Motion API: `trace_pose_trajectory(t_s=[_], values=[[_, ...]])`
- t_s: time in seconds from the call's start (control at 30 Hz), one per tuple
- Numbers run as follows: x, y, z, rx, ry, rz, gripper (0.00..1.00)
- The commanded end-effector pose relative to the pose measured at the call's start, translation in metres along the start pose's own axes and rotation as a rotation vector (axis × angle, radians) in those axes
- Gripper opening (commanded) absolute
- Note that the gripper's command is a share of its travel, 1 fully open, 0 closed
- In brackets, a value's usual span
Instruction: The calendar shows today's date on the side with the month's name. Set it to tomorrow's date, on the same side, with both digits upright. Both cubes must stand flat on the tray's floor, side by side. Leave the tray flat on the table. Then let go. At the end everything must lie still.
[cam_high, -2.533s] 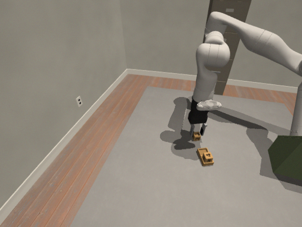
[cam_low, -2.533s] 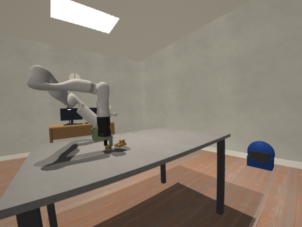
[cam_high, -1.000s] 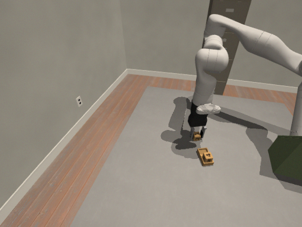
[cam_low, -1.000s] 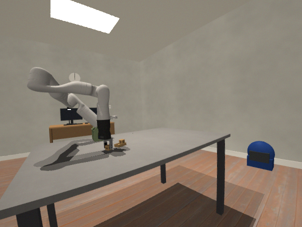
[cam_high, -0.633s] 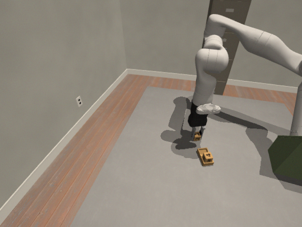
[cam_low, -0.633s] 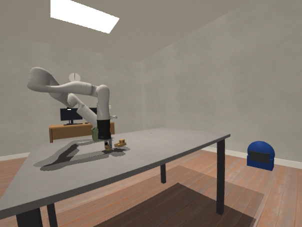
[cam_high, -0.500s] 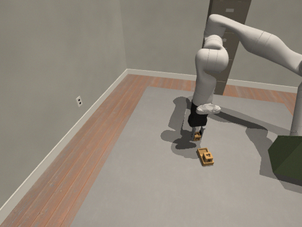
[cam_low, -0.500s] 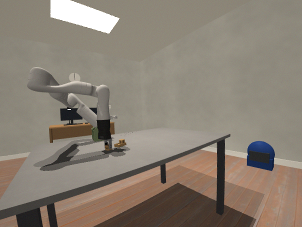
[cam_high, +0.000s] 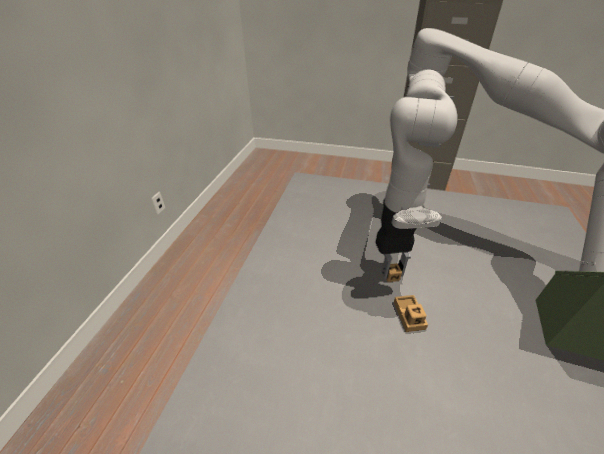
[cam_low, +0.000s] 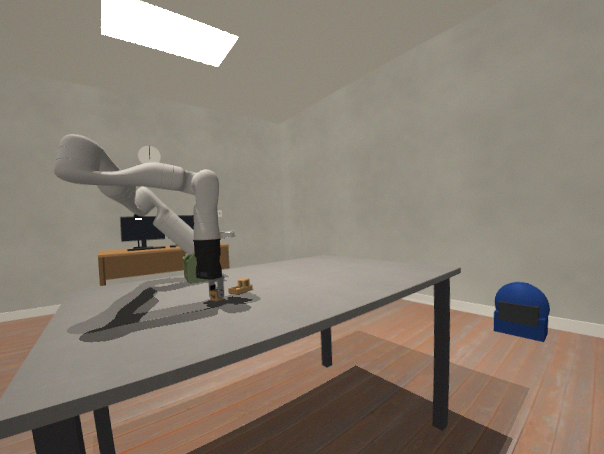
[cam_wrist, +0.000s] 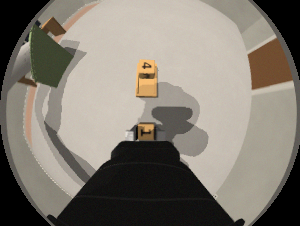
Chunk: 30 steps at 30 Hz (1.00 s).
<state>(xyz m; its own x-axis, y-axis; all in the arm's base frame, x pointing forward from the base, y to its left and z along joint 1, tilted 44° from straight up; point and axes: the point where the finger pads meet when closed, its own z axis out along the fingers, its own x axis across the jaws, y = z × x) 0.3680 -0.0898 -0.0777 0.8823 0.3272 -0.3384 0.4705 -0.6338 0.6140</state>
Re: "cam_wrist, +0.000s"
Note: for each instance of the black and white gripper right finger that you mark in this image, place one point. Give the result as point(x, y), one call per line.
point(161, 134)

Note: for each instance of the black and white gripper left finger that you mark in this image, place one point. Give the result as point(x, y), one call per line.
point(132, 135)

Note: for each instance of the wooden number cube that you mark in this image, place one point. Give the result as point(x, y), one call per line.
point(146, 69)
point(145, 131)

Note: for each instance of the small wooden tray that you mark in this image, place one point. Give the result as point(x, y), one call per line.
point(146, 87)

